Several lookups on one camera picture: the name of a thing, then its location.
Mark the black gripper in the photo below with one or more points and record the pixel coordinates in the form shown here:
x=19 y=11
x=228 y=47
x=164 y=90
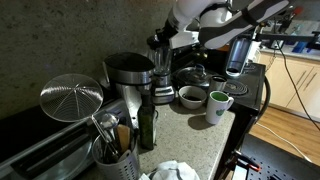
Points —
x=165 y=32

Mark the black blender lid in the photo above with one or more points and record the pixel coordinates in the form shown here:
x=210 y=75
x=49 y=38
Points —
x=154 y=43

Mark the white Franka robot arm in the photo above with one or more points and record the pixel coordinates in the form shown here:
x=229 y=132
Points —
x=190 y=11

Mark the clear blender jar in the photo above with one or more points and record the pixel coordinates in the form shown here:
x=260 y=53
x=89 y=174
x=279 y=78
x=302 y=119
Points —
x=161 y=60

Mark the pot with glass lid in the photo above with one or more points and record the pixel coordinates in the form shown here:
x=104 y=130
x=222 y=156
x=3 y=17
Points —
x=193 y=76

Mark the steel blender base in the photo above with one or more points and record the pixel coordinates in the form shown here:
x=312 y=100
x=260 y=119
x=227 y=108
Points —
x=163 y=88

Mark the steel black coffee maker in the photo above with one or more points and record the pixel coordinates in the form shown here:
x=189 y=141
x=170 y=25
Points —
x=130 y=76

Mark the white bowl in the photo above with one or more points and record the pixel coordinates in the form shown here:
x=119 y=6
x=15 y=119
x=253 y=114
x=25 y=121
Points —
x=192 y=98

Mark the small steel cup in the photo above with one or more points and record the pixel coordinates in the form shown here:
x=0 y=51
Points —
x=217 y=85

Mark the white mug green inside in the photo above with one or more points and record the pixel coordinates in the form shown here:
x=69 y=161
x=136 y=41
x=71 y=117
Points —
x=216 y=110

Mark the dark olive oil bottle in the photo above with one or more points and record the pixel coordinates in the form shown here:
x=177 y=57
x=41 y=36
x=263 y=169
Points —
x=146 y=125

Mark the black stove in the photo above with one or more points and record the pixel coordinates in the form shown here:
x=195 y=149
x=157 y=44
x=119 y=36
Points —
x=250 y=95

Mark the steel ladle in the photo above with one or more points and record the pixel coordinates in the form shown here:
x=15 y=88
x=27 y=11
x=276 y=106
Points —
x=108 y=121

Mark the wooden spatula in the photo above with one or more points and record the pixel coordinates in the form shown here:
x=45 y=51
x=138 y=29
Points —
x=124 y=136

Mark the light wooden base cabinets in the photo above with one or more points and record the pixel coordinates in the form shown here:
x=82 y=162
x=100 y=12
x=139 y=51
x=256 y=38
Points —
x=293 y=80

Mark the white crumpled cloth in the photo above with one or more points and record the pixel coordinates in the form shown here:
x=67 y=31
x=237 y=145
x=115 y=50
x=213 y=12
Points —
x=173 y=171

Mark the perforated steel utensil holder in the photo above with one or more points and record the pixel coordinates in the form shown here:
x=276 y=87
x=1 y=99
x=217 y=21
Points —
x=120 y=168

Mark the red black clamp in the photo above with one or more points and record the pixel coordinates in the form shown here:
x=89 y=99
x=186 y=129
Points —
x=246 y=161

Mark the steel toaster oven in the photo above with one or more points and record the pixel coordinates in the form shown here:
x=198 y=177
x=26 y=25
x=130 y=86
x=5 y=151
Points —
x=40 y=146

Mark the black perforated robot table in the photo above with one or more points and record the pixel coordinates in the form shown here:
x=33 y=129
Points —
x=283 y=165

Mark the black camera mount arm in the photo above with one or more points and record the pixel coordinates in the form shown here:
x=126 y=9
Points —
x=290 y=36

